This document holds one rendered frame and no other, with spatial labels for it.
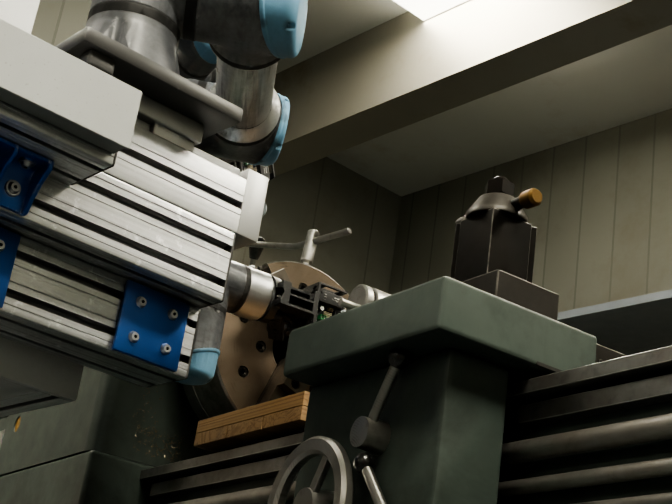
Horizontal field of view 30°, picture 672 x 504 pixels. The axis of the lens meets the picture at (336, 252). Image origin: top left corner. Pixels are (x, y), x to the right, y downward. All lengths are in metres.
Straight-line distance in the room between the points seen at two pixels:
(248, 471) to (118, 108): 0.68
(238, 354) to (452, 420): 0.81
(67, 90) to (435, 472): 0.53
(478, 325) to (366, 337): 0.14
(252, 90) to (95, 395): 0.63
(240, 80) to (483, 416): 0.66
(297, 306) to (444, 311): 0.62
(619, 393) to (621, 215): 4.72
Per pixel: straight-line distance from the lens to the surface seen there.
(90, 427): 2.11
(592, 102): 6.03
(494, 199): 1.60
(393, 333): 1.32
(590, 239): 6.02
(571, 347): 1.37
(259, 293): 1.85
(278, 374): 2.05
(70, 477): 2.12
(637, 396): 1.24
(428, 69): 5.19
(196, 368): 1.77
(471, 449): 1.30
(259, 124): 1.92
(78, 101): 1.30
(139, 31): 1.53
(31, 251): 1.42
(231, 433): 1.83
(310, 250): 2.21
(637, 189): 5.96
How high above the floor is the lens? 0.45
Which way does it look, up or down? 22 degrees up
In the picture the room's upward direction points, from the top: 9 degrees clockwise
